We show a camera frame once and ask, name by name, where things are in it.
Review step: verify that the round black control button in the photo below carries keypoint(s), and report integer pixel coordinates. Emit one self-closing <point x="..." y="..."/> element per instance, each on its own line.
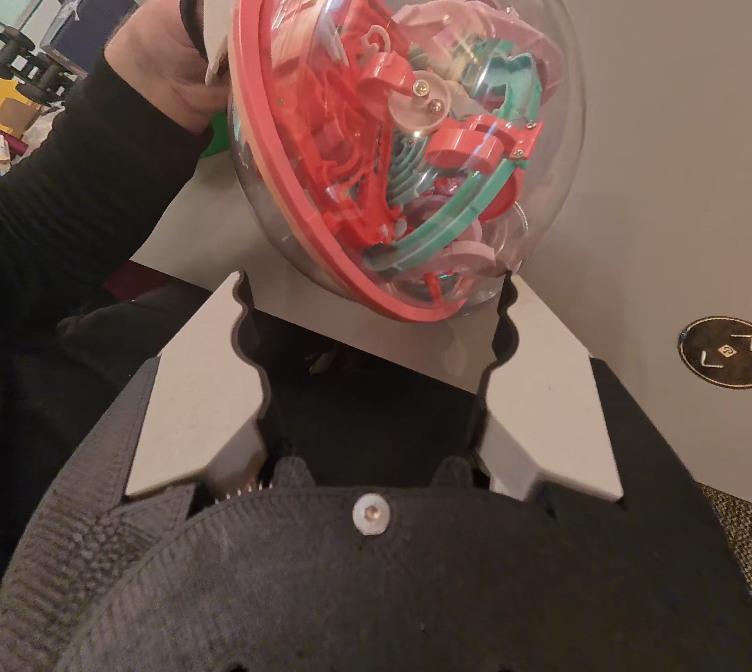
<point x="717" y="355"/>

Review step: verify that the green box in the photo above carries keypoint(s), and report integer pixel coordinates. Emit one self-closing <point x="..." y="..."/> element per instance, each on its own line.
<point x="214" y="146"/>

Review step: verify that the black dumbbell rack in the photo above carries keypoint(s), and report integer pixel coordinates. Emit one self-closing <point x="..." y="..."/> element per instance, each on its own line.
<point x="35" y="73"/>

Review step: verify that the person's left forearm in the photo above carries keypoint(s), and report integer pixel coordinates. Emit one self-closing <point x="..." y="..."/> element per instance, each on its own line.
<point x="70" y="184"/>

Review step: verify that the dark blue cardboard box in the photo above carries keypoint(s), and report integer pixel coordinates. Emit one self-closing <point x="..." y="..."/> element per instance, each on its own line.
<point x="88" y="20"/>

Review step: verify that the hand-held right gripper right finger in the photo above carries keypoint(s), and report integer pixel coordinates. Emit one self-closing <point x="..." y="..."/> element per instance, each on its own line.
<point x="546" y="407"/>

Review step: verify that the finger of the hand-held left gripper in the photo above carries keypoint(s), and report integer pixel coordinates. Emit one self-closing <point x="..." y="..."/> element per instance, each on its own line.
<point x="223" y="8"/>

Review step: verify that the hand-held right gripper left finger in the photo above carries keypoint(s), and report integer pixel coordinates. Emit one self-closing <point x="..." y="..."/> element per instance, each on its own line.
<point x="200" y="390"/>

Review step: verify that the person's left hand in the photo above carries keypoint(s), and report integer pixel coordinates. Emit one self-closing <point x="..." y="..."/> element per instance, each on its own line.
<point x="158" y="61"/>

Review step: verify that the clear red maze ball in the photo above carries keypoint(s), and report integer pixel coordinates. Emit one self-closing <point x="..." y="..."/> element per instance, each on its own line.
<point x="411" y="96"/>

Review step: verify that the yellow box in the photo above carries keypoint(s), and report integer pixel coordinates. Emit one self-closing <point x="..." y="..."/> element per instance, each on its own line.
<point x="17" y="111"/>

